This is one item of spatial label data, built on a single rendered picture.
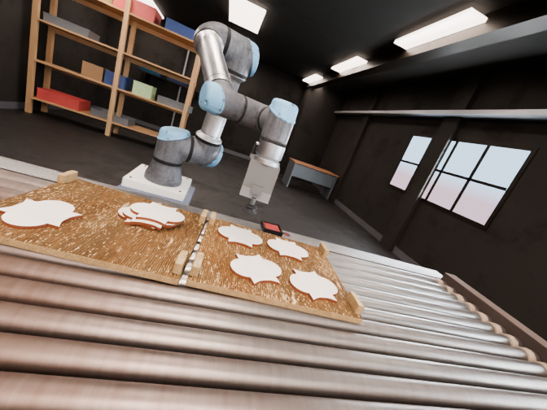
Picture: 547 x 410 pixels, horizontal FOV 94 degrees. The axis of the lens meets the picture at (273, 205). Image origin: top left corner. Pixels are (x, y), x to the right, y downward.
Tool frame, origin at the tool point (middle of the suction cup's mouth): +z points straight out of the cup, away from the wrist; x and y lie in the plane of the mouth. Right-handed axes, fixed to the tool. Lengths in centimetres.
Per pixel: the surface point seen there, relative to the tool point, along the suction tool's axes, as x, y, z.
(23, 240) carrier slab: -28.7, -37.3, 8.9
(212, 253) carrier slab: -13.8, -5.6, 8.9
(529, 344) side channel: -8, 96, 10
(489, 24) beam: 213, 167, -186
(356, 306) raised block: -20.5, 30.8, 7.3
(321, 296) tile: -19.5, 22.3, 8.1
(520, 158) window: 230, 290, -92
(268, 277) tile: -18.4, 8.9, 8.1
